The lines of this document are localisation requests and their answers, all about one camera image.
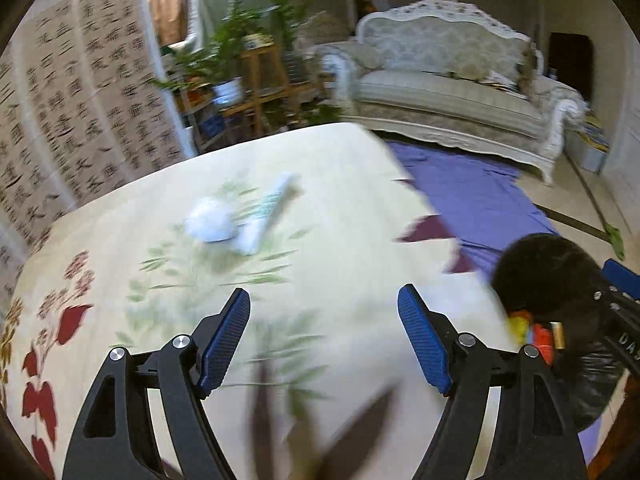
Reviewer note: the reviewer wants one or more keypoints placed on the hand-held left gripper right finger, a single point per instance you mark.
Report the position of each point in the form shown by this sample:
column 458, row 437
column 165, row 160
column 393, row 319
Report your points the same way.
column 425, row 340

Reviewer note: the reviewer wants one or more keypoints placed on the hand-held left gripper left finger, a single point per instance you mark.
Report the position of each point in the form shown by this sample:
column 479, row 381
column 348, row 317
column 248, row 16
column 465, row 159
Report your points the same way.
column 225, row 345

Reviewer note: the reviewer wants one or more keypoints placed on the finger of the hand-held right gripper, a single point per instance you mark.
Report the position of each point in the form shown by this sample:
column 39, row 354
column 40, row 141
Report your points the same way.
column 617, row 304
column 620, row 272

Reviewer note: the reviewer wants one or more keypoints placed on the bin with black bag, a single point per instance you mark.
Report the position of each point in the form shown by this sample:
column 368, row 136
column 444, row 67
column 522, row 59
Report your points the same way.
column 545, row 270

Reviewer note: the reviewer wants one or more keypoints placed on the orange mesh net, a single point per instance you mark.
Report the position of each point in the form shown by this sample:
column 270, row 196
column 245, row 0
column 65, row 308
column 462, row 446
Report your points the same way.
column 541, row 342

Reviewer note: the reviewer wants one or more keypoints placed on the yellow mesh net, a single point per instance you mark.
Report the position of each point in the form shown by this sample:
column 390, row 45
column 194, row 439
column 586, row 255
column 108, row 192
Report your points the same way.
column 517, row 327

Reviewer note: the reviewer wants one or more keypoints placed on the white paper ball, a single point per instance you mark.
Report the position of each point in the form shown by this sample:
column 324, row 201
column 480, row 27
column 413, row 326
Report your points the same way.
column 210, row 220

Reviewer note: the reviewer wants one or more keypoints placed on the white tube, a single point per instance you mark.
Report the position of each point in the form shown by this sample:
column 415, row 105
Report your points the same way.
column 265, row 215

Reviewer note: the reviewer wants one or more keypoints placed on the green rag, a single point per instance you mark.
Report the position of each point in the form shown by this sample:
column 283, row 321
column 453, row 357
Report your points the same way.
column 615, row 240

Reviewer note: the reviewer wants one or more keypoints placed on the colourful cardboard box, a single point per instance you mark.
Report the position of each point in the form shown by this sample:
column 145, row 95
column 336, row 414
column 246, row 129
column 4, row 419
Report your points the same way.
column 590, row 147

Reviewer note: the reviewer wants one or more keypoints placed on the purple sheet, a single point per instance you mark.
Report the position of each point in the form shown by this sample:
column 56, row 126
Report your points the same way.
column 465, row 195

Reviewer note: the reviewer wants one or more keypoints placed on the floral tablecloth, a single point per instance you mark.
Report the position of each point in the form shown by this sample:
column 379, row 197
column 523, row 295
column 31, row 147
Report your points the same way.
column 325, row 220

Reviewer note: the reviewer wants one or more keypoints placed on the pile of papers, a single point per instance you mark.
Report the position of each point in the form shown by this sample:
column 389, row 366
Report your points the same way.
column 502, row 82

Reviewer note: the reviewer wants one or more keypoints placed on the white carved sofa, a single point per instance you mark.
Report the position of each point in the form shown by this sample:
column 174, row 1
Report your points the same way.
column 440, row 95

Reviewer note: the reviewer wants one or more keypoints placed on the low leafy plant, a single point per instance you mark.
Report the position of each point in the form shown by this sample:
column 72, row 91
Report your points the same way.
column 320, row 112

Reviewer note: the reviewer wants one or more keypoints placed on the plant in white pot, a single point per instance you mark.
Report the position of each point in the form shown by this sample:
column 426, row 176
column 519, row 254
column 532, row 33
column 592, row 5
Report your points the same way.
column 227, row 91

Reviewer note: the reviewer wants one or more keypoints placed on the wooden plant stand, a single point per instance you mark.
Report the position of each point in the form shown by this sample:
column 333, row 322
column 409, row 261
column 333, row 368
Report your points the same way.
column 265, row 75

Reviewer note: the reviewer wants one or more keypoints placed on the calligraphy paper sheet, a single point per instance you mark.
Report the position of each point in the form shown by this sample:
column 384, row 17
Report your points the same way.
column 135, row 70
column 20, row 160
column 60, row 110

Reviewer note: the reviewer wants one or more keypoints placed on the tall green plant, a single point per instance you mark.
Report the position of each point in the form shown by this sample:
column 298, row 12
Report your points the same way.
column 285, row 15

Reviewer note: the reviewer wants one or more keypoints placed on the brown curtain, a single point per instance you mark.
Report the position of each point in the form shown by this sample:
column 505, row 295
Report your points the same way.
column 167, row 5

